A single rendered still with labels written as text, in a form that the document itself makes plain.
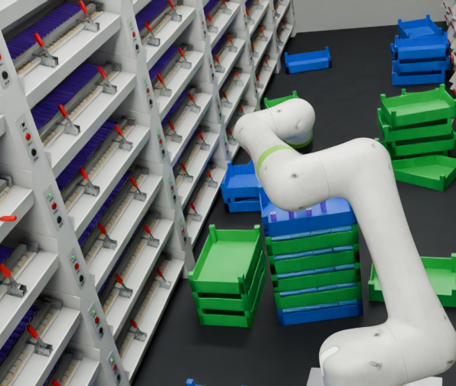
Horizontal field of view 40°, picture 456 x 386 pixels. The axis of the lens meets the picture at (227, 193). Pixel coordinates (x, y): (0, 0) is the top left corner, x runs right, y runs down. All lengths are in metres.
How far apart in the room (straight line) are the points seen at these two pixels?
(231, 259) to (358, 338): 1.08
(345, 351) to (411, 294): 0.18
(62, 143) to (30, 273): 0.36
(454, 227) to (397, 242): 1.34
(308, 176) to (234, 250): 1.08
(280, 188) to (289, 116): 0.45
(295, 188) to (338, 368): 0.38
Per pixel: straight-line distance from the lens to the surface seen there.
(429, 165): 3.10
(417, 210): 2.80
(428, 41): 4.06
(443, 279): 2.44
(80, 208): 1.82
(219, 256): 2.37
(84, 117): 1.86
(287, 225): 2.01
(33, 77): 1.66
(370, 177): 1.38
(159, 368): 2.25
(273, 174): 1.37
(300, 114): 1.77
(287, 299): 2.20
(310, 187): 1.35
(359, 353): 1.32
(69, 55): 1.78
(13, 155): 1.55
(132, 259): 2.21
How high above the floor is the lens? 1.60
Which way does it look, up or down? 32 degrees down
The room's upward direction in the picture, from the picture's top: 11 degrees counter-clockwise
